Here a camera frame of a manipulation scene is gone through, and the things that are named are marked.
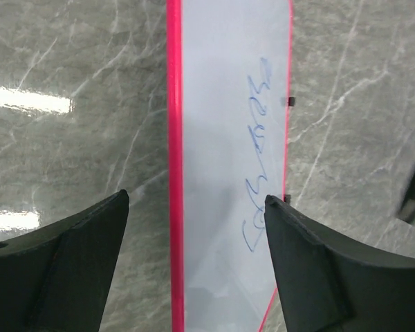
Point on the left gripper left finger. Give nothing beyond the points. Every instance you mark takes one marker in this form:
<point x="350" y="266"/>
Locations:
<point x="57" y="278"/>

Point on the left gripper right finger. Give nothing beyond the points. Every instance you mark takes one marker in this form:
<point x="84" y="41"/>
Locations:
<point x="328" y="281"/>

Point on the red framed whiteboard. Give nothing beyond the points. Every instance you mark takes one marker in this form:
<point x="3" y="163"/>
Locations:
<point x="228" y="96"/>

